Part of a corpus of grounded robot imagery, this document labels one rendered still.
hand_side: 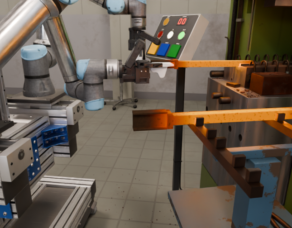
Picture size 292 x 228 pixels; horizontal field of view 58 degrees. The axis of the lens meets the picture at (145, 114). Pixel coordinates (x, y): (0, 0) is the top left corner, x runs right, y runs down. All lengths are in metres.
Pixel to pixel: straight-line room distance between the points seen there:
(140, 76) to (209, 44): 3.20
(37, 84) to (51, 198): 0.67
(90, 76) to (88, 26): 3.41
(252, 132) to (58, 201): 1.11
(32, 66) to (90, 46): 3.08
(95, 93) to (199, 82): 3.32
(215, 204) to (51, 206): 1.02
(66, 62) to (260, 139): 0.77
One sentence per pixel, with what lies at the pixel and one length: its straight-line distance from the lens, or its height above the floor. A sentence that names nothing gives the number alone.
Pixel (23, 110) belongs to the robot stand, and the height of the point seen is 0.75.
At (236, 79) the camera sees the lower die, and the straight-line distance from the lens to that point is 1.14.
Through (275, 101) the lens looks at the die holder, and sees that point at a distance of 0.99.
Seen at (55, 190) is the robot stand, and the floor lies 0.21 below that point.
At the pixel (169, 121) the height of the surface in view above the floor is 0.93.
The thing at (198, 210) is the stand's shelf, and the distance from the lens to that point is 0.77.
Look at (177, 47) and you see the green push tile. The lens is 1.48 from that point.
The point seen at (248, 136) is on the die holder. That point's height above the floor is 0.77.
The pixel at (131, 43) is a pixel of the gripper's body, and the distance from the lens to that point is 1.40.
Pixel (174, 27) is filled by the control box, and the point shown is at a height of 1.13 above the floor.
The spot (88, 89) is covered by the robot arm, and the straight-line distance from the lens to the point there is 1.01.
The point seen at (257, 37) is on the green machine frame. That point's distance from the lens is 1.38.
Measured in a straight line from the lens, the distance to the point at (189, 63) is 1.05.
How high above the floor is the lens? 1.14
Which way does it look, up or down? 19 degrees down
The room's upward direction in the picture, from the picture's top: straight up
